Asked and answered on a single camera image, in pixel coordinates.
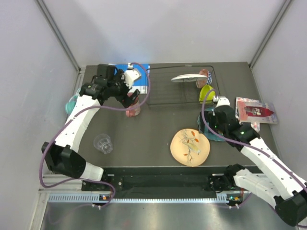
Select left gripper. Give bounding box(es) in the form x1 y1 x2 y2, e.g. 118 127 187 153
107 69 139 108

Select teal embossed plate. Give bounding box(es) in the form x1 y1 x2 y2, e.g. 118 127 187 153
197 112 225 142

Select lime green bowl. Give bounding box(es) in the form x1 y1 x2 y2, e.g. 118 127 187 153
199 85 216 104

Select red translucent mug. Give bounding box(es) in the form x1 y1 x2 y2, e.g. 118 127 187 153
126 96 141 117

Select orange blue patterned bowl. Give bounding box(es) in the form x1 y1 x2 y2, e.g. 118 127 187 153
196 69 213 89

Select peach bird plate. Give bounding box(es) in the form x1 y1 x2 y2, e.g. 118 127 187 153
170 128 211 167

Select white watermelon plate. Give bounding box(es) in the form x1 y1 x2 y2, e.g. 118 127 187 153
171 74 203 83

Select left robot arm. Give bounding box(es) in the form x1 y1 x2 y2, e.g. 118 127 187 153
42 63 142 190

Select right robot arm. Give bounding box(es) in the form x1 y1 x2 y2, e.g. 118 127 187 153
201 96 307 227

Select red illustrated book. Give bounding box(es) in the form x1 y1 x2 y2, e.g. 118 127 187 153
236 97 278 124

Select blue folder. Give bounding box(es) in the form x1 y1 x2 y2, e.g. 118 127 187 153
115 64 150 94

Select teal cat-ear headphones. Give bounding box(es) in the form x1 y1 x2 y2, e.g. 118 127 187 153
65 88 81 115

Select clear plastic cup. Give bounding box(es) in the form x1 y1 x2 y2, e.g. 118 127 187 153
93 134 113 154

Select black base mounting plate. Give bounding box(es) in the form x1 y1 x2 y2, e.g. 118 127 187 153
81 173 252 192

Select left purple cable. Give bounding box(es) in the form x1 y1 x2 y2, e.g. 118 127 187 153
39 62 152 208

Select purple cable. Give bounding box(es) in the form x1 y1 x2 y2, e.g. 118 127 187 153
200 89 307 228
39 62 152 208

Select grey wire dish rack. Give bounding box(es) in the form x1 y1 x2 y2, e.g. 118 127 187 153
146 63 219 105

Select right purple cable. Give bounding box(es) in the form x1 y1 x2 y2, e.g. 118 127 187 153
200 89 307 228

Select aluminium front rail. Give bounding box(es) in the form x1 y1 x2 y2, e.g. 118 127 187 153
39 175 251 203

